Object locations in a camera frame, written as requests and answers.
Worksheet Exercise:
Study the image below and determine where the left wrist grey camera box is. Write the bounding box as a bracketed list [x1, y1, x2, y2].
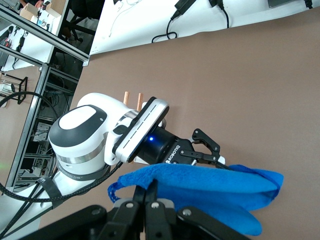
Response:
[114, 96, 171, 164]

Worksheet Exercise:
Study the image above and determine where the black cable with plug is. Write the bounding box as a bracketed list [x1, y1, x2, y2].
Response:
[208, 0, 230, 29]

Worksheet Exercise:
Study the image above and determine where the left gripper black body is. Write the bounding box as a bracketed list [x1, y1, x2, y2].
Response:
[134, 127, 201, 168]

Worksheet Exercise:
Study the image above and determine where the black office chair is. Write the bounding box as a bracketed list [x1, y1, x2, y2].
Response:
[61, 0, 106, 44]

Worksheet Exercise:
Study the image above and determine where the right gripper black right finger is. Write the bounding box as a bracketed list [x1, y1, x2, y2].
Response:
[144, 179, 251, 240]

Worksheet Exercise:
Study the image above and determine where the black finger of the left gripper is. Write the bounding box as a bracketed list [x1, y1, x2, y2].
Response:
[191, 128, 228, 165]
[180, 149, 233, 171]

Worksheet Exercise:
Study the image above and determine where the black power adapter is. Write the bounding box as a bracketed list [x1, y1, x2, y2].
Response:
[174, 0, 195, 16]

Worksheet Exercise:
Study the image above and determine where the blue towel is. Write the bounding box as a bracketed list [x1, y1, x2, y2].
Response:
[107, 163, 285, 236]

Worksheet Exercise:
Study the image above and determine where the grey flat box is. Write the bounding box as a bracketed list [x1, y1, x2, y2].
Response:
[266, 0, 294, 10]

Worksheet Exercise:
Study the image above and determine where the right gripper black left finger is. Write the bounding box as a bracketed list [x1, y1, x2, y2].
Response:
[14, 185, 146, 240]

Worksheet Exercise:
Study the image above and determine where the looped black cable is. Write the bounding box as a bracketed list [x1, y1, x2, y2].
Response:
[151, 11, 181, 44]

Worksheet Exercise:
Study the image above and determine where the aluminium frame post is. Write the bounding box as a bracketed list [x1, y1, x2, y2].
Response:
[4, 62, 52, 189]

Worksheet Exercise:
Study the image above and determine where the aluminium frame rail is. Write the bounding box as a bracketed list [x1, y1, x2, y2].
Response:
[0, 4, 91, 67]

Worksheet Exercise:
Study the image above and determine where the cardboard box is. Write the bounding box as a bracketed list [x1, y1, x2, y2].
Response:
[19, 2, 39, 20]
[45, 0, 64, 19]

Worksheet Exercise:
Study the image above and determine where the white rack with wooden rods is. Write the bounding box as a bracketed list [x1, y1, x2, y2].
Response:
[122, 91, 145, 112]

